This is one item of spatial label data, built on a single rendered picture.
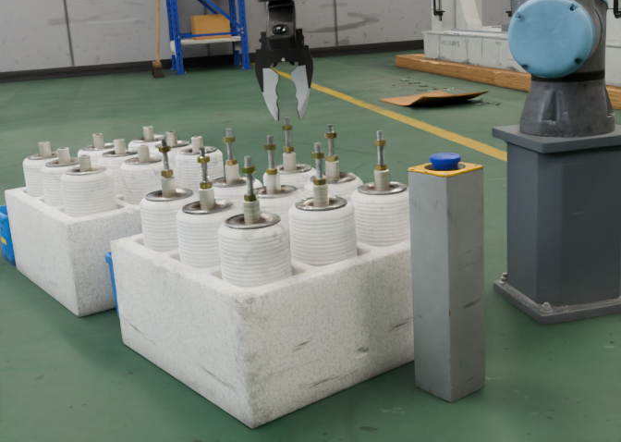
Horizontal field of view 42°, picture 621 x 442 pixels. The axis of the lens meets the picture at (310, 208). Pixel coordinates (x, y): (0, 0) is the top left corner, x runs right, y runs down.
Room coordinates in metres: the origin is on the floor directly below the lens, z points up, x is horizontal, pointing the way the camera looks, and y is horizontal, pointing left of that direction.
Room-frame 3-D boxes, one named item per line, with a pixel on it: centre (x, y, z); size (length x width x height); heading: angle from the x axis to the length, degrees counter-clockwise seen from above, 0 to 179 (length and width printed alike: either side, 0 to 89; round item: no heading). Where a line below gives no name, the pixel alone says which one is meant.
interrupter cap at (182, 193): (1.26, 0.22, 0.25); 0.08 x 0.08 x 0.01
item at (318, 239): (1.14, -0.02, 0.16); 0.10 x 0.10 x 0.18
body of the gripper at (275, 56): (1.43, 0.03, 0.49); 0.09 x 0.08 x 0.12; 178
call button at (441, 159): (1.04, -0.18, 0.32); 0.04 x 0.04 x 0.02
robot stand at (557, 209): (1.35, -0.43, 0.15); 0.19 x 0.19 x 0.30; 12
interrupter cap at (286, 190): (1.23, 0.05, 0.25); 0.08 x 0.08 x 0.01
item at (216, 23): (7.22, 0.76, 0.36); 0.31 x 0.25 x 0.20; 102
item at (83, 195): (1.51, 0.41, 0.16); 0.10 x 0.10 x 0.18
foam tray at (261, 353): (1.23, 0.05, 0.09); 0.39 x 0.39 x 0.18; 37
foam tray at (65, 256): (1.67, 0.38, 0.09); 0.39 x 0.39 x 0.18; 34
